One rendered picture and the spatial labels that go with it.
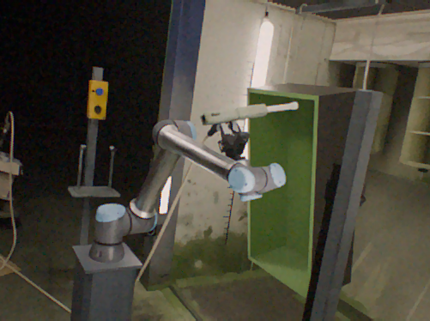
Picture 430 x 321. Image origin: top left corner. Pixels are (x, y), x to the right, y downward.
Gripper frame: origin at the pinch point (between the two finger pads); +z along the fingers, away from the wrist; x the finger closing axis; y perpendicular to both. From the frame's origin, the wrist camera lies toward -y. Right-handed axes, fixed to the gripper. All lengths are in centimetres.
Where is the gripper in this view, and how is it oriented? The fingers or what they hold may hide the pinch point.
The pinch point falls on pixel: (225, 116)
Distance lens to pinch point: 174.4
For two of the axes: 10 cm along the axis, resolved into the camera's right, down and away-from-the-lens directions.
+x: 8.7, -2.0, 4.5
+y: -3.9, 2.9, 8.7
